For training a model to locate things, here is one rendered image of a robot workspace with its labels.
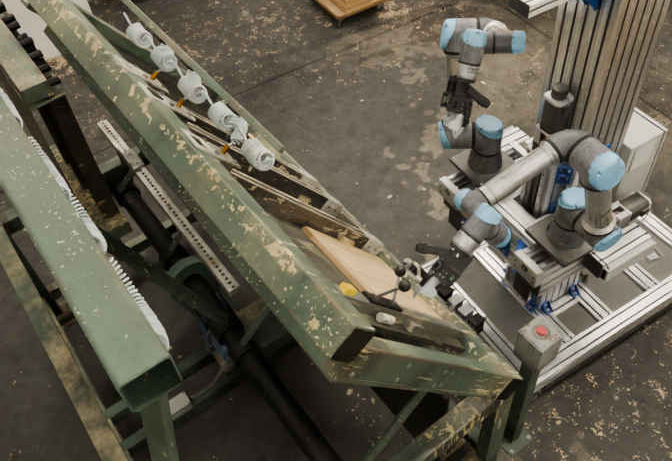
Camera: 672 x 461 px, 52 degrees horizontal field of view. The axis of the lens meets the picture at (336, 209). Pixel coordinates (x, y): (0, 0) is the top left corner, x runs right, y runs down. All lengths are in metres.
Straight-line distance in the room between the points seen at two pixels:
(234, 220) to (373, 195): 2.63
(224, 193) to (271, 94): 3.39
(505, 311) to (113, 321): 2.60
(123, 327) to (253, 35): 4.72
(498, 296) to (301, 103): 2.19
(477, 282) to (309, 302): 2.18
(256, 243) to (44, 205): 0.50
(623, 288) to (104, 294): 2.95
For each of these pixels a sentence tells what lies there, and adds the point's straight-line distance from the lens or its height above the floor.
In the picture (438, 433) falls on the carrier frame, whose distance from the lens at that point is 2.61.
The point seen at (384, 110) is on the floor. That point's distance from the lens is 4.92.
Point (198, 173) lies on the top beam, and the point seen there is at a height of 1.89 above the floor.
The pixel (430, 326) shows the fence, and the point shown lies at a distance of 2.42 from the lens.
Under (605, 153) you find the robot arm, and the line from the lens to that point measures 2.27.
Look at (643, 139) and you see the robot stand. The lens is 3.02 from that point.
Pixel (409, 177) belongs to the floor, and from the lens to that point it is 4.43.
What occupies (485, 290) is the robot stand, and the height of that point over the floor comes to 0.21.
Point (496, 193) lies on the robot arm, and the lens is 2.25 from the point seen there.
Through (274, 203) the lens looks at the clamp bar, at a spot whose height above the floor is 1.51.
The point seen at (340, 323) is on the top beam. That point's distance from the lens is 1.51.
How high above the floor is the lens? 3.18
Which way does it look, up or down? 48 degrees down
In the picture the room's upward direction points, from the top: 6 degrees counter-clockwise
